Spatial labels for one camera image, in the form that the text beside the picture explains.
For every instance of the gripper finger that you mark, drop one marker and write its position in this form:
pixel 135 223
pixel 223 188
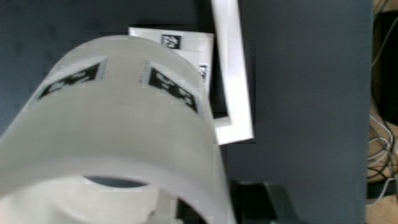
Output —
pixel 286 216

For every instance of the white lamp shade cone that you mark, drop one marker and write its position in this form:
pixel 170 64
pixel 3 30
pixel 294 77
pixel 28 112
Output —
pixel 108 151

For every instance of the white lamp base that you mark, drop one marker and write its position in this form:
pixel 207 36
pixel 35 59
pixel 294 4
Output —
pixel 188 43

